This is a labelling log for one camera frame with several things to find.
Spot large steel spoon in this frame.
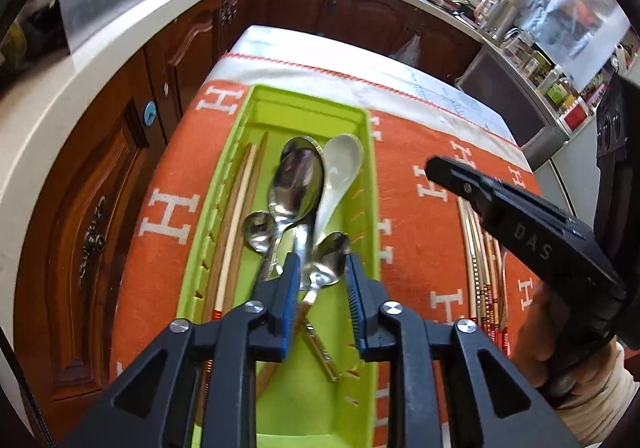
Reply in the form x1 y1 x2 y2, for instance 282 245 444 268
267 148 326 293

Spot short steel soup spoon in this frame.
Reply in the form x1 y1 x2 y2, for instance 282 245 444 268
280 137 323 163

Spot person's right hand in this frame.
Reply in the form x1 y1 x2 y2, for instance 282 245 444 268
512 280 556 401

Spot green plastic utensil tray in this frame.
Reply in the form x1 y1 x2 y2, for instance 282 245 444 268
172 84 383 448

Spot small glass jar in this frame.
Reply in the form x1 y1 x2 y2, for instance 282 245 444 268
527 52 551 83

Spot brown wooden kitchen cabinets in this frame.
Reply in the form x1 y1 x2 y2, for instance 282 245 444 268
15 0 481 429

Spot steel electric kettle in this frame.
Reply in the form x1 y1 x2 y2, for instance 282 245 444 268
475 0 518 36

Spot light blue table cover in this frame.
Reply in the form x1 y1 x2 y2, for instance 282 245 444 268
232 25 521 143

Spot orange patterned blanket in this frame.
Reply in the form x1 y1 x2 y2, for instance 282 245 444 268
107 52 543 448

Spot red patterned end chopstick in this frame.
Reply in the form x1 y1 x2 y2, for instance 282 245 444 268
457 198 482 321
465 208 490 323

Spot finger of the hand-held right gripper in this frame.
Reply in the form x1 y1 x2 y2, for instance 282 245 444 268
425 155 506 229

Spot steel cabinet with glass door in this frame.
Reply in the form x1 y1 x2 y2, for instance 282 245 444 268
457 48 571 169

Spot glass pitcher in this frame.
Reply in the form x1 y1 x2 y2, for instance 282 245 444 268
500 28 533 61

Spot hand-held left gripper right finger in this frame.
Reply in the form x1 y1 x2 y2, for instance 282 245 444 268
345 253 581 448

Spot white kitchen countertop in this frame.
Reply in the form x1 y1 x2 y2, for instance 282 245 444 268
0 0 481 279

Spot steel spoon with wooden handle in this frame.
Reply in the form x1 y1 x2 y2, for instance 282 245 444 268
255 231 352 399

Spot red striped end chopstick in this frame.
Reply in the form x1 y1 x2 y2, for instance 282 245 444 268
492 248 510 346
212 144 258 323

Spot hanging plastic bag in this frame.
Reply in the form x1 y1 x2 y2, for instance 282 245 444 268
395 32 426 66

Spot small round steel spoon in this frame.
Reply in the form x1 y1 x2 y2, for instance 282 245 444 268
243 211 343 381

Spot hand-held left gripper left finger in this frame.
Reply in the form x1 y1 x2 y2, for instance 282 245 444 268
59 252 302 448

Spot plain wooden chopstick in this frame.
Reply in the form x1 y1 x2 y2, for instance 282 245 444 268
222 132 270 313
200 144 251 323

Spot person's right forearm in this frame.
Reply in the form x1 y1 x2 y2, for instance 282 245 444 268
555 343 640 448

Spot white ceramic spoon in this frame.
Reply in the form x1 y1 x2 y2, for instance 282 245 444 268
312 134 365 249

